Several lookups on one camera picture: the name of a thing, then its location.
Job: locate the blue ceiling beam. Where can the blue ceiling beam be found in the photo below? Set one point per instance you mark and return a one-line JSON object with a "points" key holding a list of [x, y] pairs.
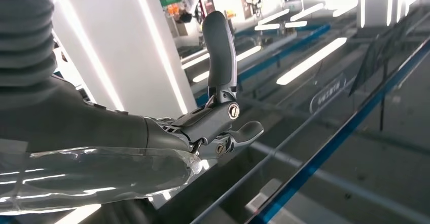
{"points": [[336, 138], [278, 51]]}

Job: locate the black hanging banner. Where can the black hanging banner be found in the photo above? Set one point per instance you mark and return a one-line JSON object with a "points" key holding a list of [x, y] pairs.
{"points": [[379, 54]]}

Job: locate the grey ceiling pipe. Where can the grey ceiling pipe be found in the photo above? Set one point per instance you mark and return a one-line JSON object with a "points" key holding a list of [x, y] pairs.
{"points": [[268, 156]]}

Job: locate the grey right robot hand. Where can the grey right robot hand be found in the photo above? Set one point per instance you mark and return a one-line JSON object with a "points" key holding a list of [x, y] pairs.
{"points": [[84, 138]]}

